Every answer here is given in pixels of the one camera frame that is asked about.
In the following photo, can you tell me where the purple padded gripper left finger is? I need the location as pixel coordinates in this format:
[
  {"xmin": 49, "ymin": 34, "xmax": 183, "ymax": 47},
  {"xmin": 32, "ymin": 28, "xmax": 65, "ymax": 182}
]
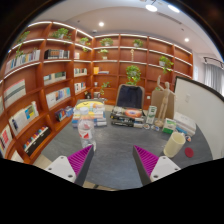
[{"xmin": 46, "ymin": 145, "xmax": 94, "ymax": 186}]

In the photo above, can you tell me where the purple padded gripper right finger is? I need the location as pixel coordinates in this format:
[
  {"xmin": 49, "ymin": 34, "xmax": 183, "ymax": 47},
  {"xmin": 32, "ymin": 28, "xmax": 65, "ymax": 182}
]
[{"xmin": 133, "ymin": 145, "xmax": 180, "ymax": 186}]

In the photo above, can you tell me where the clear plastic water bottle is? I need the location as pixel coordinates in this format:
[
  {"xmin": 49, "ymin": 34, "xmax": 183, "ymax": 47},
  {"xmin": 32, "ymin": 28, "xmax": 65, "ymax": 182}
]
[{"xmin": 78, "ymin": 107, "xmax": 96, "ymax": 150}]

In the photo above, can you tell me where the cream plastic cup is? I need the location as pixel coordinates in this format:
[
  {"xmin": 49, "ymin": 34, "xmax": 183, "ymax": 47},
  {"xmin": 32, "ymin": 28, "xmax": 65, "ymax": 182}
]
[{"xmin": 163, "ymin": 132, "xmax": 186, "ymax": 158}]

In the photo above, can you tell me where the red round coaster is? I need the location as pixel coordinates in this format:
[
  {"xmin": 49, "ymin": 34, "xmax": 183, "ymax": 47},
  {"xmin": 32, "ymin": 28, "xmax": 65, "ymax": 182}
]
[{"xmin": 185, "ymin": 147, "xmax": 194, "ymax": 158}]

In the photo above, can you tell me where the wooden artist mannequin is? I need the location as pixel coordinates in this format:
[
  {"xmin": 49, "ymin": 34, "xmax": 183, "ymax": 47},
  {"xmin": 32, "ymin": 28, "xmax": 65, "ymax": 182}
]
[{"xmin": 155, "ymin": 75, "xmax": 176, "ymax": 127}]

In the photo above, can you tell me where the green white small box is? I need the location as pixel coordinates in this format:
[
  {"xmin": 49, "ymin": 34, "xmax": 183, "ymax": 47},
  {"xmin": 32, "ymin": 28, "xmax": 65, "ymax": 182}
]
[{"xmin": 162, "ymin": 118, "xmax": 176, "ymax": 134}]

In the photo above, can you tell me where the stack of dark books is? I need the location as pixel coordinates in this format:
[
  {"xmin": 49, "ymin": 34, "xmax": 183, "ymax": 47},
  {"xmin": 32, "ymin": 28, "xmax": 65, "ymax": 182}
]
[{"xmin": 110, "ymin": 106, "xmax": 145, "ymax": 128}]

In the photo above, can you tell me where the stack of light books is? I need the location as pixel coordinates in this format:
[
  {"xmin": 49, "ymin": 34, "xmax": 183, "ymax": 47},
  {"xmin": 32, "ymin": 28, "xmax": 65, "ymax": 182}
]
[{"xmin": 72, "ymin": 108, "xmax": 107, "ymax": 128}]

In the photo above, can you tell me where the white flat box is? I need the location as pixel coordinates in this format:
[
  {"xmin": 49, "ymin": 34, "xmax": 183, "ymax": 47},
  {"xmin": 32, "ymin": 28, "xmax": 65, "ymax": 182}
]
[{"xmin": 174, "ymin": 112, "xmax": 196, "ymax": 136}]

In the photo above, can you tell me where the green white carton box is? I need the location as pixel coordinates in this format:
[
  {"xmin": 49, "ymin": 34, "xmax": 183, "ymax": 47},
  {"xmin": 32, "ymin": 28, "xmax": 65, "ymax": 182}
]
[{"xmin": 146, "ymin": 106, "xmax": 157, "ymax": 124}]

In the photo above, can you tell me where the yellow smiley cushion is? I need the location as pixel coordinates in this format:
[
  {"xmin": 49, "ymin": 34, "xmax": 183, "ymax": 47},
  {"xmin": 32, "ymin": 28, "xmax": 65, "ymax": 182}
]
[{"xmin": 75, "ymin": 100, "xmax": 105, "ymax": 112}]

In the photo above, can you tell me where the black office chair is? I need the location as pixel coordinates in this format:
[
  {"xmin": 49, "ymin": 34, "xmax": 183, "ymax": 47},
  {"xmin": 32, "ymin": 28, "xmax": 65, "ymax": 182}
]
[{"xmin": 116, "ymin": 84, "xmax": 145, "ymax": 109}]

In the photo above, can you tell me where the white whiteboard panel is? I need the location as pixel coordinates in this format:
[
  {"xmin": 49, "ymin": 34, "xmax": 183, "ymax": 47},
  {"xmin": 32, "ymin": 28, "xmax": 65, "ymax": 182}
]
[{"xmin": 174, "ymin": 77, "xmax": 224, "ymax": 159}]

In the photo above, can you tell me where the green potted plant centre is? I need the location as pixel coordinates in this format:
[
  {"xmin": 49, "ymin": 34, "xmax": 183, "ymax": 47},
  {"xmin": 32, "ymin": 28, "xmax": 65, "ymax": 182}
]
[{"xmin": 126, "ymin": 65, "xmax": 141, "ymax": 85}]

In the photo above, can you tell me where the wooden bookshelf wall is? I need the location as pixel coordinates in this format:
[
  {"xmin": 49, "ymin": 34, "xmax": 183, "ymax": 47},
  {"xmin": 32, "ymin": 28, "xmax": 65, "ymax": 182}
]
[{"xmin": 0, "ymin": 21, "xmax": 193, "ymax": 164}]

